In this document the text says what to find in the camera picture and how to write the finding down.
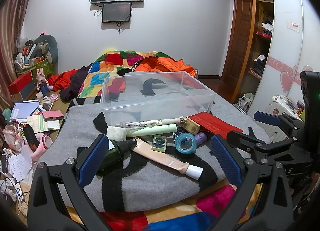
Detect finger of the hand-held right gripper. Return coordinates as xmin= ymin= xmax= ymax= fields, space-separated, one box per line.
xmin=253 ymin=111 xmax=305 ymax=134
xmin=226 ymin=126 xmax=312 ymax=165

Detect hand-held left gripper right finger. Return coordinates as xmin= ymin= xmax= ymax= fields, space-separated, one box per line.
xmin=210 ymin=134 xmax=294 ymax=231

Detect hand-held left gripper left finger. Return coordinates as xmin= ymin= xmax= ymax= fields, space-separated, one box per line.
xmin=27 ymin=134 xmax=110 ymax=231

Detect dark green spray bottle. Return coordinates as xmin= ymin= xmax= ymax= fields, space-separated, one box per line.
xmin=96 ymin=138 xmax=138 ymax=171

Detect red packet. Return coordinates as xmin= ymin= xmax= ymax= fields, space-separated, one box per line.
xmin=187 ymin=112 xmax=244 ymax=139

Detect small purple bottle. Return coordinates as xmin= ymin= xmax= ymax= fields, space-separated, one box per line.
xmin=194 ymin=132 xmax=207 ymax=145

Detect white bandage roll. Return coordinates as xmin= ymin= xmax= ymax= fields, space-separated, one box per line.
xmin=107 ymin=126 xmax=128 ymax=140

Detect blue tape roll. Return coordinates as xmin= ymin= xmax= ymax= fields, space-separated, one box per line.
xmin=175 ymin=132 xmax=197 ymax=156

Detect yellow gold box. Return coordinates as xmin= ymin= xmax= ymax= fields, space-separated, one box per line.
xmin=182 ymin=117 xmax=201 ymax=133

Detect beige cosmetic tube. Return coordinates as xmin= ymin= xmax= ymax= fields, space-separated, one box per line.
xmin=130 ymin=138 xmax=203 ymax=180

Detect white pen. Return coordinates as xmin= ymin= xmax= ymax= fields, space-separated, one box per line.
xmin=115 ymin=118 xmax=187 ymax=128

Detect light green tube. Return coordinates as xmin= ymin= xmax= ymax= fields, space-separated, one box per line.
xmin=126 ymin=123 xmax=178 ymax=138

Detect small square green box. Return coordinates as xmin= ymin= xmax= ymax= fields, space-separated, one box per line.
xmin=151 ymin=135 xmax=167 ymax=152

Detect clear plastic storage box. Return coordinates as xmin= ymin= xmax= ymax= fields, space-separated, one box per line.
xmin=99 ymin=70 xmax=216 ymax=128

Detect white suitcase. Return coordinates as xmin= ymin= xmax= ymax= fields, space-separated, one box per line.
xmin=264 ymin=95 xmax=304 ymax=141

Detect white handbag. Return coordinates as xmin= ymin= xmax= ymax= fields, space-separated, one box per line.
xmin=237 ymin=92 xmax=255 ymax=114

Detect pink plastic item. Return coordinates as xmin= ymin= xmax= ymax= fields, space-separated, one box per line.
xmin=31 ymin=132 xmax=53 ymax=163

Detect dark folded clothes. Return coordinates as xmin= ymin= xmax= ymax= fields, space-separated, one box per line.
xmin=252 ymin=55 xmax=267 ymax=77

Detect pink book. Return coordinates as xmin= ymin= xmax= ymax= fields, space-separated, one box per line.
xmin=41 ymin=110 xmax=64 ymax=121

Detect pale green booklet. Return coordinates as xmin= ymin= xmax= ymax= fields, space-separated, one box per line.
xmin=26 ymin=114 xmax=48 ymax=134

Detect black orange tool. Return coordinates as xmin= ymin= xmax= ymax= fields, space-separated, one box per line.
xmin=22 ymin=123 xmax=38 ymax=153

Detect white paper notes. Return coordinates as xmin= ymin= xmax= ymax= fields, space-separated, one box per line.
xmin=7 ymin=143 xmax=33 ymax=183

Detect dark purple cloth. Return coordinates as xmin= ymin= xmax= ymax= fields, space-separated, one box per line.
xmin=60 ymin=64 xmax=93 ymax=102

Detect pink pouch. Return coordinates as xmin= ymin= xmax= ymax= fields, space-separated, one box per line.
xmin=2 ymin=125 xmax=25 ymax=154

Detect blue notebook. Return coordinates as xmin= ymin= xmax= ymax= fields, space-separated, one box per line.
xmin=10 ymin=100 xmax=40 ymax=123

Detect wooden door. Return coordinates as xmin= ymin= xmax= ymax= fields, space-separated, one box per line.
xmin=220 ymin=0 xmax=253 ymax=79

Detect pink bunny bottle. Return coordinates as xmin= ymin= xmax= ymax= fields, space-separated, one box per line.
xmin=36 ymin=68 xmax=50 ymax=95

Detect grey box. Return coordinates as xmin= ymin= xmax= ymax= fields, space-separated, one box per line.
xmin=20 ymin=81 xmax=36 ymax=100

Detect white black clothes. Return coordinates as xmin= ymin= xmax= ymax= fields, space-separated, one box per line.
xmin=261 ymin=21 xmax=273 ymax=34

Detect wooden wardrobe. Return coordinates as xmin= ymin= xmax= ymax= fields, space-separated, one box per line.
xmin=207 ymin=0 xmax=275 ymax=112

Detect colourful patchwork quilt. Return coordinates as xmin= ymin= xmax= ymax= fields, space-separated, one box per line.
xmin=66 ymin=50 xmax=264 ymax=231

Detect orange puffer jacket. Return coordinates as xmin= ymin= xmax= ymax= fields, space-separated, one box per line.
xmin=130 ymin=55 xmax=197 ymax=77

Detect green bag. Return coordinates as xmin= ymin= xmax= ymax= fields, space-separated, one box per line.
xmin=16 ymin=57 xmax=55 ymax=79

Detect red box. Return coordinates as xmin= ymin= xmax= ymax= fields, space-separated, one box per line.
xmin=8 ymin=72 xmax=34 ymax=95

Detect white sliding wardrobe door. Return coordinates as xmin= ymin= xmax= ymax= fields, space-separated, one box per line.
xmin=260 ymin=0 xmax=320 ymax=121

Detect grey neck pillow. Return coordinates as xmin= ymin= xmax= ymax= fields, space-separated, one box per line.
xmin=34 ymin=35 xmax=58 ymax=65

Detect striped curtain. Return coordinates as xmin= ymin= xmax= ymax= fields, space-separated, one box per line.
xmin=0 ymin=0 xmax=38 ymax=97

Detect white cable tangle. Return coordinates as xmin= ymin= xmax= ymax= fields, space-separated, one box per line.
xmin=0 ymin=176 xmax=28 ymax=219

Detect small wall monitor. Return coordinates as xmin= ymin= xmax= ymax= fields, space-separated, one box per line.
xmin=101 ymin=2 xmax=132 ymax=23

